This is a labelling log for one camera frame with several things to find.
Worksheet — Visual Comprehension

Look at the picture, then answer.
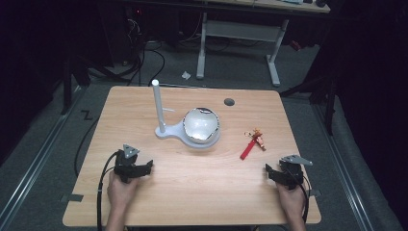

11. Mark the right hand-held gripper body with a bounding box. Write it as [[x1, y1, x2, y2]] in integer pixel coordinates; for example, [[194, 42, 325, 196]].
[[277, 154, 314, 191]]

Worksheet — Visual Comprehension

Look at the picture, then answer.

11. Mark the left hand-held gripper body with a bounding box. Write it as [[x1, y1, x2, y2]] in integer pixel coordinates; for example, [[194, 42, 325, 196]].
[[113, 143, 140, 184]]

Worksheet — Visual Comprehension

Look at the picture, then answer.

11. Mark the red strap figurine keychain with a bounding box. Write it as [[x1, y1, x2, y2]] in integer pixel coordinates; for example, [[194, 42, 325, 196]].
[[240, 127, 268, 161]]

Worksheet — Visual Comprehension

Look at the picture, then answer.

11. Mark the white stand with pole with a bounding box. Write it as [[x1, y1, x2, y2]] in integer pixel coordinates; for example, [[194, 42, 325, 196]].
[[151, 79, 222, 149]]

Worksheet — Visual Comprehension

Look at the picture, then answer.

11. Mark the person's left hand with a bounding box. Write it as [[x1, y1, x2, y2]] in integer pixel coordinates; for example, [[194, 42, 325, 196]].
[[107, 170, 140, 214]]

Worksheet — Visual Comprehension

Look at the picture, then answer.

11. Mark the person's right hand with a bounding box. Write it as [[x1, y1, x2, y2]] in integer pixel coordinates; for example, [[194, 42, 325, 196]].
[[275, 183, 307, 221]]

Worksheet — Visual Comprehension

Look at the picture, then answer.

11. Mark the grey tape strip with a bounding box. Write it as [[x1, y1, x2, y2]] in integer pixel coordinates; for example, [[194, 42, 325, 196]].
[[60, 192, 85, 203]]

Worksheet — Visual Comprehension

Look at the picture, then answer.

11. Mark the white bowl with silver rim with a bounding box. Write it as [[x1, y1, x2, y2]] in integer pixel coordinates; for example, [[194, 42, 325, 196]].
[[182, 107, 221, 144]]

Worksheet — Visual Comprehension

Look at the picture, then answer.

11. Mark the black metal stand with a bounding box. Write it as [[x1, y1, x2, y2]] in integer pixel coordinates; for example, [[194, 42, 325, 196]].
[[60, 54, 129, 116], [278, 64, 339, 137]]

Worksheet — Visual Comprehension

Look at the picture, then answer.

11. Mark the white-legged desk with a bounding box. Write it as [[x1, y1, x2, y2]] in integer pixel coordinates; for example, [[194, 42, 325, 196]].
[[195, 0, 331, 88]]

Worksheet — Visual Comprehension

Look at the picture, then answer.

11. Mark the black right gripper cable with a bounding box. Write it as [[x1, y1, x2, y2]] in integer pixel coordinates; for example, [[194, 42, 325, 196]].
[[283, 167, 312, 224]]

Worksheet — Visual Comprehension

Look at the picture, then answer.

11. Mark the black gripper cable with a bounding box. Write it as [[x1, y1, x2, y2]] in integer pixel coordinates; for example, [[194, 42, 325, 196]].
[[283, 167, 312, 224], [96, 151, 120, 231]]

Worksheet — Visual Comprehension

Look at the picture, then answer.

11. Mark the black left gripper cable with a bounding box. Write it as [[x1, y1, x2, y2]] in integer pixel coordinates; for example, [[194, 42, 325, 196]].
[[96, 151, 120, 231]]

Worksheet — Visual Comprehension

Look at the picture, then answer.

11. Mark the metal floor rail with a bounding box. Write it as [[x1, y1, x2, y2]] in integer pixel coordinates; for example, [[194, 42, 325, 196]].
[[0, 85, 85, 225], [312, 102, 376, 231]]

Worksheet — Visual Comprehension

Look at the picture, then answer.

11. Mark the bundle of black floor cables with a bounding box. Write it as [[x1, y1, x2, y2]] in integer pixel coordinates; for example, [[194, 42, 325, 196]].
[[123, 15, 166, 87]]

